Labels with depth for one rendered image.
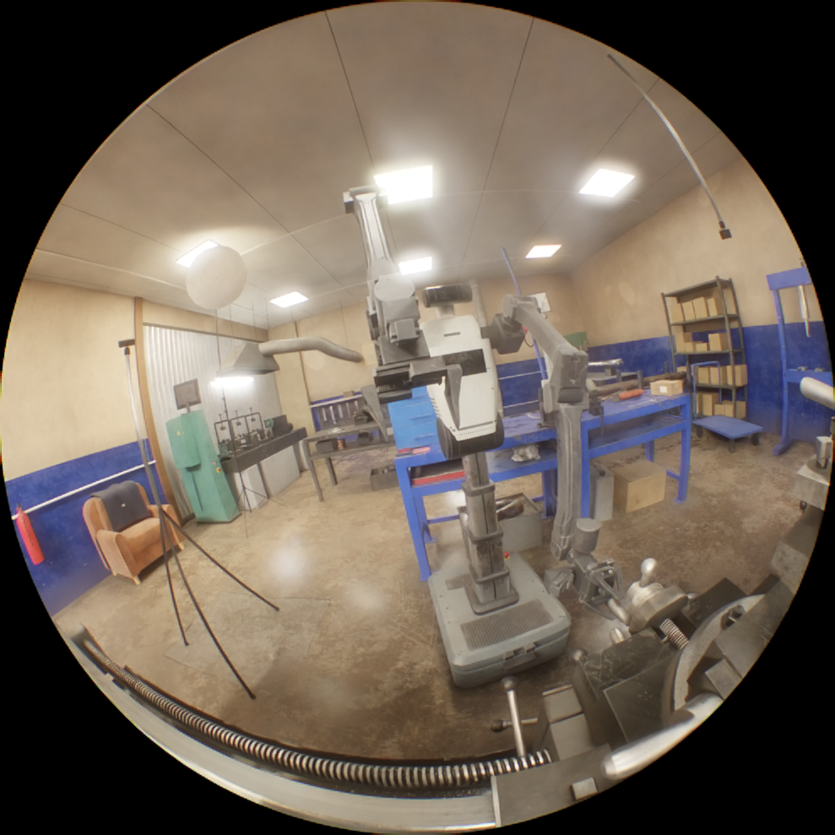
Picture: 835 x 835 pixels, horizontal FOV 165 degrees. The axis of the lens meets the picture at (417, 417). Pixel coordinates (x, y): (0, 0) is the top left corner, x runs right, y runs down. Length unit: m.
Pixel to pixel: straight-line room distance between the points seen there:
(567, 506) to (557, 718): 0.47
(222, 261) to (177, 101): 1.90
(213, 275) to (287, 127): 1.73
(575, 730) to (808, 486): 0.38
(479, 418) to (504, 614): 0.84
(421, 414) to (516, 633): 1.28
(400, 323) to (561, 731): 0.58
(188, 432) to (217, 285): 1.80
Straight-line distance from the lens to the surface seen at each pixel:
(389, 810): 0.43
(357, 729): 1.44
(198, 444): 4.02
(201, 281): 3.52
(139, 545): 3.48
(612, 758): 0.20
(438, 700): 1.42
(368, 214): 0.69
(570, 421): 0.70
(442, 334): 1.01
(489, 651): 1.22
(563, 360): 0.68
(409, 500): 1.69
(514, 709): 0.66
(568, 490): 0.71
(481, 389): 0.95
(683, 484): 2.63
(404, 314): 0.36
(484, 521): 1.12
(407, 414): 1.74
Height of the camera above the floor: 1.26
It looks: 7 degrees down
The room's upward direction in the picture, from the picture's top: 11 degrees counter-clockwise
